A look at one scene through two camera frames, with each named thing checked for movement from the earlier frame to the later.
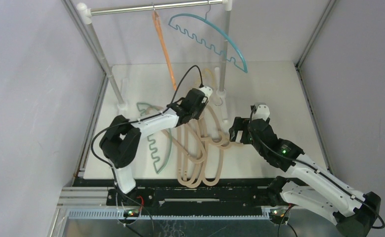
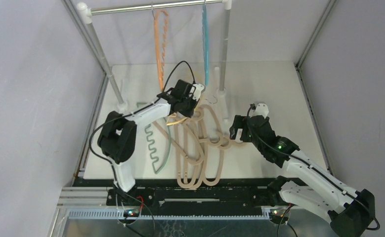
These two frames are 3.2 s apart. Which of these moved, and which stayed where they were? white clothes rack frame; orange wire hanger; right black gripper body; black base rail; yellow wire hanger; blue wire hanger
Moved: orange wire hanger; blue wire hanger; yellow wire hanger
Stayed: black base rail; right black gripper body; white clothes rack frame
